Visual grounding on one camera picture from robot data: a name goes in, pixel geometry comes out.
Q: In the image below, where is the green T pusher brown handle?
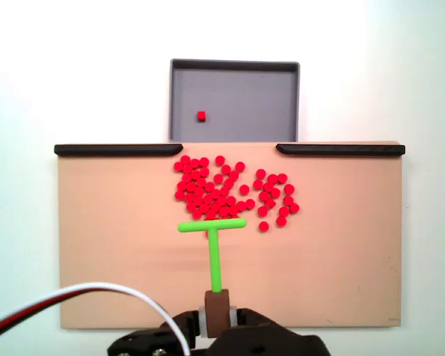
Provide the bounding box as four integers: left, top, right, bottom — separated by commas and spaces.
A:
177, 218, 248, 339

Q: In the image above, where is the beige flat work board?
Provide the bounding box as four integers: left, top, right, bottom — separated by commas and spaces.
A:
55, 140, 403, 330

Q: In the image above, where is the grey rectangular tray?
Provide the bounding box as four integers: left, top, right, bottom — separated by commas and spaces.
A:
168, 58, 301, 143

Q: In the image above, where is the white red black servo cable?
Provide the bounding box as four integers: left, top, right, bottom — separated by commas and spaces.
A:
0, 282, 192, 355

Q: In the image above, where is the black edge rail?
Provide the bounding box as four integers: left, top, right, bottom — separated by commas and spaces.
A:
53, 144, 184, 157
275, 143, 406, 157

